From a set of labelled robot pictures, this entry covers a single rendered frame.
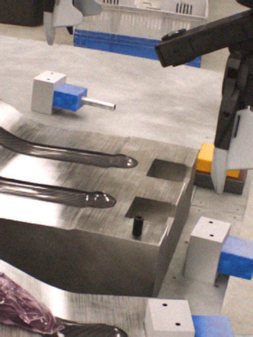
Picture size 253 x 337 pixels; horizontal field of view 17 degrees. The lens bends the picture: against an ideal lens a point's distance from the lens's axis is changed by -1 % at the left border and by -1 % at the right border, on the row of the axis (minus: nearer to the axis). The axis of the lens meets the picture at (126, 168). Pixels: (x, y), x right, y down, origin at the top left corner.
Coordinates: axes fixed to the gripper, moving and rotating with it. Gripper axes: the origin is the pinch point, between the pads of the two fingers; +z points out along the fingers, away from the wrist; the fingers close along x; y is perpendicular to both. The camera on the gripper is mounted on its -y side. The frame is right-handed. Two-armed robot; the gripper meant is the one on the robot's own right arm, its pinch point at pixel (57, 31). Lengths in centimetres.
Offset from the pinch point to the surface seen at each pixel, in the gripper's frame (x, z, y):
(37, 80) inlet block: -2.6, 7.7, -1.5
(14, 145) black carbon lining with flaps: -33.4, 4.7, 10.2
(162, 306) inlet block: -58, 4, 37
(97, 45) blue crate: 245, 78, -84
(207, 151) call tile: -10.6, 8.9, 28.8
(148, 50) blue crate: 251, 77, -61
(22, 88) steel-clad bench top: 5.8, 12.9, -7.9
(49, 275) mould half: -50, 10, 23
